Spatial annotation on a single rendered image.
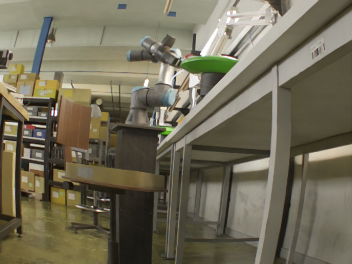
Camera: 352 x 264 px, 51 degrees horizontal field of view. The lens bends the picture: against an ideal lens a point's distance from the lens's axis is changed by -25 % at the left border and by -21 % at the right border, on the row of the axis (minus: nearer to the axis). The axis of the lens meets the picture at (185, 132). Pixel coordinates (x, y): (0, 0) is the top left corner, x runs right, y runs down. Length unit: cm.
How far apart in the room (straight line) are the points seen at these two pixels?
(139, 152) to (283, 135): 130
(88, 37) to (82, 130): 873
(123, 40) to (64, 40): 165
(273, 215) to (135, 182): 75
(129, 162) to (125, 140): 11
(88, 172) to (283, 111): 91
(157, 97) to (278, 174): 134
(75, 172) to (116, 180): 19
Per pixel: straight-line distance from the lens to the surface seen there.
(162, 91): 225
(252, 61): 106
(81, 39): 1072
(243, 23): 219
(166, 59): 198
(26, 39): 1115
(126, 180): 162
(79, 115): 203
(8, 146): 739
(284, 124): 101
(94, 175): 168
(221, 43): 233
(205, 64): 174
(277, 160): 100
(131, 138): 222
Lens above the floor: 58
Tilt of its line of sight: 7 degrees up
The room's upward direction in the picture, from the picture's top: 4 degrees clockwise
